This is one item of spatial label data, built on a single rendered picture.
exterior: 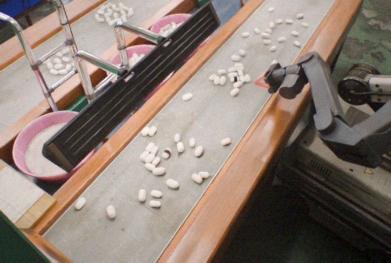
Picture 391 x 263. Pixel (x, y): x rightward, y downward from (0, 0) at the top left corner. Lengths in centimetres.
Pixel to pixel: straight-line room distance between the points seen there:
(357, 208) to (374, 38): 188
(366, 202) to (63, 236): 116
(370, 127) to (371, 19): 272
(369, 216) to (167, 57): 108
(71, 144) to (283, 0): 140
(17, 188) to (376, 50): 266
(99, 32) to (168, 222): 96
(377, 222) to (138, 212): 99
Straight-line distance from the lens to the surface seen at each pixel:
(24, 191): 109
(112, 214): 99
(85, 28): 168
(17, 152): 121
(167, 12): 166
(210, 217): 95
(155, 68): 85
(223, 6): 189
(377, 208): 157
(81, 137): 73
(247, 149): 108
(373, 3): 367
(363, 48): 301
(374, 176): 152
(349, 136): 72
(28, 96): 140
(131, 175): 106
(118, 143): 111
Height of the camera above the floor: 163
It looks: 49 degrees down
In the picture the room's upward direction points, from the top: straight up
